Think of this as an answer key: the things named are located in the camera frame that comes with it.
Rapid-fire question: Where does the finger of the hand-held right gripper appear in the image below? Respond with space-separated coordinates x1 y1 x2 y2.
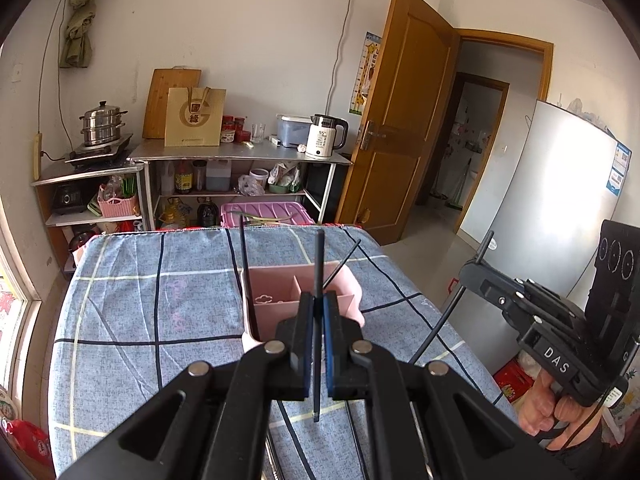
517 279 587 327
458 260 542 337

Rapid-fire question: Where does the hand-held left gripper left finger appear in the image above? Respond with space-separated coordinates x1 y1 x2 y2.
59 294 315 480

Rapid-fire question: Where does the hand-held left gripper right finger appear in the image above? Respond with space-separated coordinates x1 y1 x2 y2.
323 293 576 480

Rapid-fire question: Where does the pink utensil holder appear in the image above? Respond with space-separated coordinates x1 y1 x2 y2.
240 261 366 353

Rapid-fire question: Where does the person's right forearm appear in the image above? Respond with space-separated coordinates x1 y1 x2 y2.
545 425 626 480

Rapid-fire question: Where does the person's right hand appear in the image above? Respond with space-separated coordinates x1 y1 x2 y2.
517 367 608 453

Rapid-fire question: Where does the red snack box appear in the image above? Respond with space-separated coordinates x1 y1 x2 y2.
492 358 536 403

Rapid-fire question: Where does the mop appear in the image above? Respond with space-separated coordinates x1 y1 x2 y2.
445 157 473 209

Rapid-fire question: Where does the silver refrigerator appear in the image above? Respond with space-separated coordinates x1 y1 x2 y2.
459 99 632 311

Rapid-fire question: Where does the blue refrigerator sticker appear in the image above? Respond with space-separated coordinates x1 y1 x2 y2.
606 142 632 196

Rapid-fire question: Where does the pink storage box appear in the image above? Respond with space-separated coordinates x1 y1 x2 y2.
220 201 316 228

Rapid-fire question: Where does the blue plaid tablecloth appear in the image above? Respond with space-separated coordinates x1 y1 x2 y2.
50 224 518 480

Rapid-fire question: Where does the clear plastic bag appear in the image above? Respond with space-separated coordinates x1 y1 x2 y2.
237 174 266 196

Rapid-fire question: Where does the white food bag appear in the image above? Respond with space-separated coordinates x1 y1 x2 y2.
267 162 303 193

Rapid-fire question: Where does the yellow cooking oil bottle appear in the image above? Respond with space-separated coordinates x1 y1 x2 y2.
159 196 193 230

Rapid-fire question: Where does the clear plastic jug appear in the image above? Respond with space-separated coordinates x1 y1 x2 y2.
205 159 232 192

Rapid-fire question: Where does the plastic bag on refrigerator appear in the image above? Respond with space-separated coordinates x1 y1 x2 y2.
555 95 616 136

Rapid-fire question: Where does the wooden door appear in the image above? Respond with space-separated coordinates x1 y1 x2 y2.
336 0 462 246

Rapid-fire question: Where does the dark soy sauce bottle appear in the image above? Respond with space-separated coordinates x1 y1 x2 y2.
174 161 193 195

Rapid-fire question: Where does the white electric kettle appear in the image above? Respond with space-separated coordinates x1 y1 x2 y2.
305 114 349 160

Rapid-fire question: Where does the metal kitchen table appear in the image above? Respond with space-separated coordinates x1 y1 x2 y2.
127 139 353 228

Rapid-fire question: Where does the clear plastic storage box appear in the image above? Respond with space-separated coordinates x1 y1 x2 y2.
276 115 316 148

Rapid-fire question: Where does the pink plastic basket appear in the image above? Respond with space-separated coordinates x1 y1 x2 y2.
97 194 141 219

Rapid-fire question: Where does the giraffe height chart poster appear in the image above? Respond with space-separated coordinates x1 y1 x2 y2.
348 30 383 117

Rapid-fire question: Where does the tan paper bag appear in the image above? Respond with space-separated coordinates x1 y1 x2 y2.
164 86 227 148

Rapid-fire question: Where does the black induction cooker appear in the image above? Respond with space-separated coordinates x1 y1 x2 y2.
64 133 135 170

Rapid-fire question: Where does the red plastic bag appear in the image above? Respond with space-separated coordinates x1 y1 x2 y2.
0 417 53 468

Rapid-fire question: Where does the wooden cutting board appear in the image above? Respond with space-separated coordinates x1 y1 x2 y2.
142 68 202 140

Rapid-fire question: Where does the wooden side shelf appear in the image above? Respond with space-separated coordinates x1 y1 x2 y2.
31 162 151 276

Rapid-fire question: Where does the stainless steel steamer pot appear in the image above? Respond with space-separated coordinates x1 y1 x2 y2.
78 101 128 147

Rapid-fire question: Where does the green curtain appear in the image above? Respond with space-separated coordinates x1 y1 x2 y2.
59 0 108 68

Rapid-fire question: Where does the metal door handle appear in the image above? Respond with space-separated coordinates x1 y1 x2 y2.
359 121 388 151

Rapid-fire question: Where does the wooden door frame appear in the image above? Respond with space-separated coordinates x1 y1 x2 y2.
415 30 555 233

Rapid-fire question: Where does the window frame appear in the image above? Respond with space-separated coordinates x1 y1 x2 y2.
0 220 43 451

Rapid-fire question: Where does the black wall cable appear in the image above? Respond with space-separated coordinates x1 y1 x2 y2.
37 0 73 161

